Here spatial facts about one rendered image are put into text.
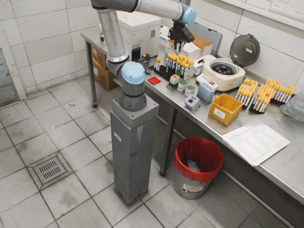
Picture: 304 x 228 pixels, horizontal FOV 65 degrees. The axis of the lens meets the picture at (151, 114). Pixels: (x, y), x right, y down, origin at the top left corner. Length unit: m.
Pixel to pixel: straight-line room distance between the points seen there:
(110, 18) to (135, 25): 0.59
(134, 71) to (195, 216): 1.29
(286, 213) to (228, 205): 0.43
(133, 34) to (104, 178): 1.21
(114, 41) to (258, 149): 0.91
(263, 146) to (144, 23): 1.10
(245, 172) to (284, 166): 0.72
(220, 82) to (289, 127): 0.48
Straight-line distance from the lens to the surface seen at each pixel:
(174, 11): 1.18
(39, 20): 2.87
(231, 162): 2.09
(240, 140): 1.37
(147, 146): 1.56
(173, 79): 1.59
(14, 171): 2.41
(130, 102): 1.28
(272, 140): 1.46
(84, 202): 2.08
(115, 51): 1.24
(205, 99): 1.54
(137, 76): 1.19
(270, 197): 2.03
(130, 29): 1.73
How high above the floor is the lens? 1.81
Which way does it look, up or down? 42 degrees down
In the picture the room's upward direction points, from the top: 5 degrees clockwise
